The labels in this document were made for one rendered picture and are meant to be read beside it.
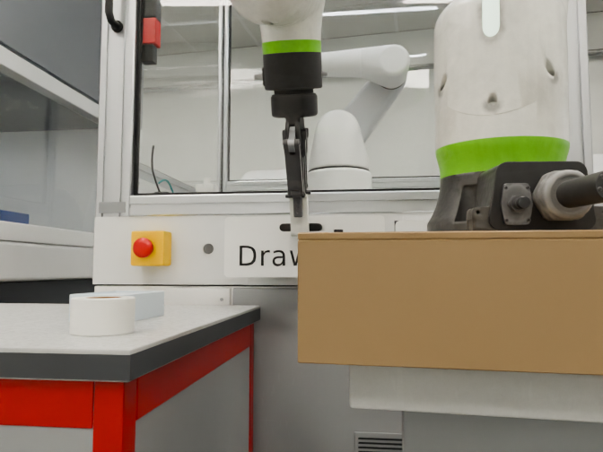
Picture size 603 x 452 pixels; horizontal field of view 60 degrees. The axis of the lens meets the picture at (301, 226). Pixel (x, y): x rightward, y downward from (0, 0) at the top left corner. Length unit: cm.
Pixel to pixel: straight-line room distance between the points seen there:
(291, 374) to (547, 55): 77
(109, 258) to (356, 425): 62
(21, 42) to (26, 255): 57
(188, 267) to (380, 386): 74
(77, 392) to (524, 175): 45
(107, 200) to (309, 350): 85
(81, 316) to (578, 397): 48
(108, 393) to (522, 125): 45
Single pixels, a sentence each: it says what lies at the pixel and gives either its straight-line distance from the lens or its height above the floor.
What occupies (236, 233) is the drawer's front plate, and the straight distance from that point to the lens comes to 96.
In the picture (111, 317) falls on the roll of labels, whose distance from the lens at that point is 62.
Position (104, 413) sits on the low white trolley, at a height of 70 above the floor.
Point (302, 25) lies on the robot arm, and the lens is 82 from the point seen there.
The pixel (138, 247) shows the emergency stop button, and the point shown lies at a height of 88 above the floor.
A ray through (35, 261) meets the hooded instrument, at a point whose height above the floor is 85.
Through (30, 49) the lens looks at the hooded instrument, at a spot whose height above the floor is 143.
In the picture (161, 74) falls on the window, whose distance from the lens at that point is 124.
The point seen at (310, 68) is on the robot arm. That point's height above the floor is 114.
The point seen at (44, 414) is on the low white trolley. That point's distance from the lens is 57.
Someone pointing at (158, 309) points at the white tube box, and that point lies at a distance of 84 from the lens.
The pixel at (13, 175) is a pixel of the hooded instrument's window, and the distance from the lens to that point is 159.
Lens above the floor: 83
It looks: 5 degrees up
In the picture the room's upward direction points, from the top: straight up
